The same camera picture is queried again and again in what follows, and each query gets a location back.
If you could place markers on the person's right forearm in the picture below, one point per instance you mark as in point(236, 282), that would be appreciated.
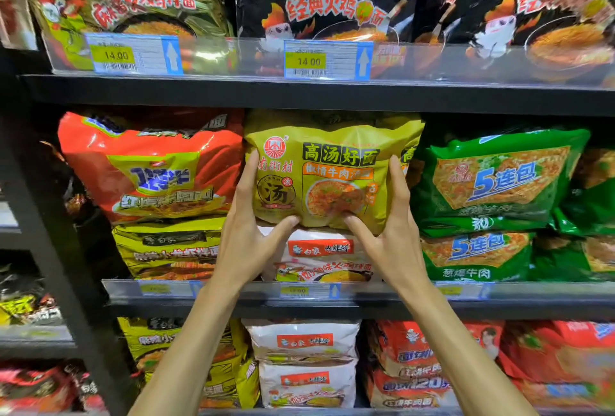
point(461, 358)

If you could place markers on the red orange noodle multipack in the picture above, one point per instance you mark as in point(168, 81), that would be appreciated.
point(144, 165)

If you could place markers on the yellow noodle multipack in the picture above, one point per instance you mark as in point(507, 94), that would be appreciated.
point(331, 165)

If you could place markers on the person's right hand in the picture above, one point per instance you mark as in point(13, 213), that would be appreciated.
point(399, 252)

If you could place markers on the black metal store shelving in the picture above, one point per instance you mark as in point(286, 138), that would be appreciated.
point(288, 93)

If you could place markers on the person's left hand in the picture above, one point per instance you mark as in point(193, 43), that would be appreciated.
point(245, 247)

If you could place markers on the person's left forearm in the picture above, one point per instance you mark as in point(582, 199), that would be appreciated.
point(187, 358)

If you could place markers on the noodle packets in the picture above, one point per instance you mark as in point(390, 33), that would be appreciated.
point(499, 180)

